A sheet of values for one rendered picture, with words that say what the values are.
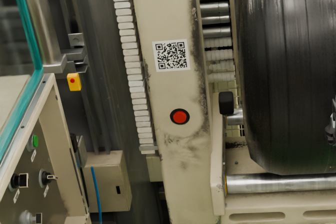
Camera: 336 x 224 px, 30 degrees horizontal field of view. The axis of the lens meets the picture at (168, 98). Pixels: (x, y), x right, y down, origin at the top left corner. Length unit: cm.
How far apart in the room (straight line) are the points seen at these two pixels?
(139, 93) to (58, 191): 28
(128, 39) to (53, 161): 31
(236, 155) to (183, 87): 39
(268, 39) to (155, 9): 28
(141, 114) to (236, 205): 30
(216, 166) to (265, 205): 14
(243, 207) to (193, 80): 32
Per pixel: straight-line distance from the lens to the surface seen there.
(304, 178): 147
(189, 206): 161
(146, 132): 149
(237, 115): 169
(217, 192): 142
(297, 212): 149
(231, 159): 172
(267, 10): 117
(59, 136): 134
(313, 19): 116
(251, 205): 148
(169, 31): 133
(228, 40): 180
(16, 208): 119
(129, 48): 138
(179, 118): 144
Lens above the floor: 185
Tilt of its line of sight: 31 degrees down
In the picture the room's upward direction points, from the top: 8 degrees counter-clockwise
